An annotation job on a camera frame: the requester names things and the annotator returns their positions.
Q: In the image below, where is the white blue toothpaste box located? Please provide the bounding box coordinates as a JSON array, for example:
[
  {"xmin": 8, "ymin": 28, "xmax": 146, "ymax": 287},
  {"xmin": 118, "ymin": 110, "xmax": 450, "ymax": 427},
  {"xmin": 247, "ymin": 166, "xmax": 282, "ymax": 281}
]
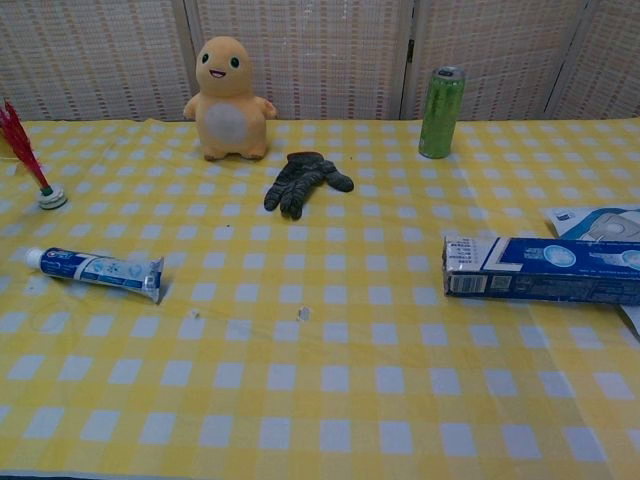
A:
[{"xmin": 442, "ymin": 235, "xmax": 640, "ymax": 305}]

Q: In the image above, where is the yellow checkered tablecloth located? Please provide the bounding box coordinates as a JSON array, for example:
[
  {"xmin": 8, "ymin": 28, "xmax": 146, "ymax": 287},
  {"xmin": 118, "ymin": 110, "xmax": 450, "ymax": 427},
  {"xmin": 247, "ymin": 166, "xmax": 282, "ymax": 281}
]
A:
[{"xmin": 0, "ymin": 118, "xmax": 640, "ymax": 480}]

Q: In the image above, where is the grey knit glove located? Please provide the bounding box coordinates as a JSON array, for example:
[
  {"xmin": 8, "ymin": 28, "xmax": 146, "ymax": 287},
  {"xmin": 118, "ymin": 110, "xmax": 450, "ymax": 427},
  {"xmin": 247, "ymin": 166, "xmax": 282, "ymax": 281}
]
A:
[{"xmin": 263, "ymin": 151, "xmax": 355, "ymax": 220}]

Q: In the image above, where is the orange plush dinosaur toy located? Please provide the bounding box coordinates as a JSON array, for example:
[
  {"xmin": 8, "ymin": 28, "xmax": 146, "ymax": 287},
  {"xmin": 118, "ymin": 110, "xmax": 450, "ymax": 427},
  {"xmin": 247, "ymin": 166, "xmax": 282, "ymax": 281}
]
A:
[{"xmin": 182, "ymin": 35, "xmax": 279, "ymax": 161}]

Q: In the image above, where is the green drink can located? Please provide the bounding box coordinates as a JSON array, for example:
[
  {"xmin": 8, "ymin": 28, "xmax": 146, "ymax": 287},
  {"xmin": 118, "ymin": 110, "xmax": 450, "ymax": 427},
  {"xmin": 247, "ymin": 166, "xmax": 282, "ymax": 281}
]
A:
[{"xmin": 418, "ymin": 67, "xmax": 466, "ymax": 160}]

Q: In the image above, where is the woven folding screen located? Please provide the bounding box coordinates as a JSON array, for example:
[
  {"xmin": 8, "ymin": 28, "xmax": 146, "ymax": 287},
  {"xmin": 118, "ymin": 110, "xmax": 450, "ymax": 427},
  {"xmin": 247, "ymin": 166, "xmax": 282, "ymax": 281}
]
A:
[{"xmin": 0, "ymin": 0, "xmax": 640, "ymax": 121}]

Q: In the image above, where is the red feather shuttlecock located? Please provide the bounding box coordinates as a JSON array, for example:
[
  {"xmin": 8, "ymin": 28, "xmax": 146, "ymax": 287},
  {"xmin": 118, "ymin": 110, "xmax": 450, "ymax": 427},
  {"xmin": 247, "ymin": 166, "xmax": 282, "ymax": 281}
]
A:
[{"xmin": 0, "ymin": 98, "xmax": 69, "ymax": 210}]

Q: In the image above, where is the white blue mask package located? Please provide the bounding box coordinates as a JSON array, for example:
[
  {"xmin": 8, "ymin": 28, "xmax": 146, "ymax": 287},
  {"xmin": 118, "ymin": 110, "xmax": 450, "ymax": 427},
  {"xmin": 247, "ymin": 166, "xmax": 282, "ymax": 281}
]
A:
[{"xmin": 542, "ymin": 205, "xmax": 640, "ymax": 341}]

